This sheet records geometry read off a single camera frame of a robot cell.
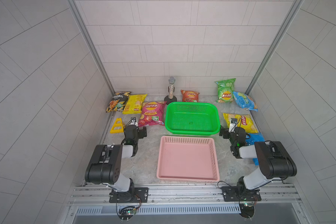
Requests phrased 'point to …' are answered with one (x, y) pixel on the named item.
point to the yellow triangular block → (117, 131)
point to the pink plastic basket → (187, 158)
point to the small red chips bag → (190, 96)
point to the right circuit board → (247, 210)
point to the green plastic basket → (191, 118)
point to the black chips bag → (118, 101)
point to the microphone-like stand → (171, 97)
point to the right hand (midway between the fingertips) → (227, 124)
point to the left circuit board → (126, 213)
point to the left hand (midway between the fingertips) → (138, 124)
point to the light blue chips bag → (244, 101)
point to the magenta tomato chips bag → (152, 113)
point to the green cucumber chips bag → (225, 90)
